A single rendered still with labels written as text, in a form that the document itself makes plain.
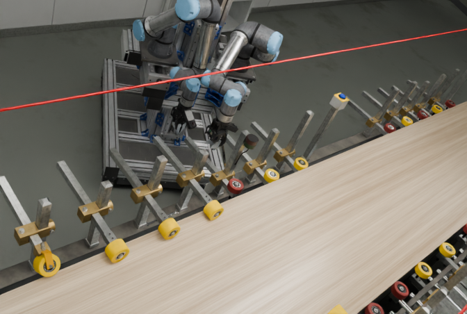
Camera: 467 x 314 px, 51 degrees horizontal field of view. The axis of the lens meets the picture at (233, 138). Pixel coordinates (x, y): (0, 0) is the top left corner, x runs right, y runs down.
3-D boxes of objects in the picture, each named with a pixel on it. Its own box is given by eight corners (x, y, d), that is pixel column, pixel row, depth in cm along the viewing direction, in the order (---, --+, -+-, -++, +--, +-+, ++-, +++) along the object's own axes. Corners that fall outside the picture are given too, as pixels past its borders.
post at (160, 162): (133, 226, 232) (157, 155, 203) (139, 223, 234) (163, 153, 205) (137, 231, 230) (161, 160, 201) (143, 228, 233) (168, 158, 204)
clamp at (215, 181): (208, 180, 252) (211, 174, 249) (227, 173, 261) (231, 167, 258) (215, 187, 249) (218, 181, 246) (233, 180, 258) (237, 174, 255)
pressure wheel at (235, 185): (219, 194, 250) (226, 180, 243) (230, 190, 255) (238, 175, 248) (228, 205, 246) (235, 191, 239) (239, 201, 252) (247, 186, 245)
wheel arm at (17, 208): (-4, 183, 193) (-4, 178, 192) (3, 180, 195) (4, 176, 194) (35, 252, 177) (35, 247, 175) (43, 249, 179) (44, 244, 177)
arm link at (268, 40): (258, 41, 301) (259, 20, 246) (280, 51, 300) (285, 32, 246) (249, 58, 301) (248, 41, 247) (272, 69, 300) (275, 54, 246)
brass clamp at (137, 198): (128, 195, 213) (131, 187, 210) (154, 186, 222) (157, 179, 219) (136, 205, 210) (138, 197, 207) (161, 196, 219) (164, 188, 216)
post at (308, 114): (273, 169, 297) (306, 110, 268) (277, 168, 299) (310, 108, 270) (277, 173, 295) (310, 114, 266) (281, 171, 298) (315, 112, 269)
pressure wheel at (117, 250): (125, 242, 194) (108, 255, 192) (119, 235, 187) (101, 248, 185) (133, 253, 191) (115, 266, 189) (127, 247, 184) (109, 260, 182)
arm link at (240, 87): (229, 74, 234) (222, 85, 225) (250, 85, 234) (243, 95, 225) (224, 87, 239) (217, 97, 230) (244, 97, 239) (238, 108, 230)
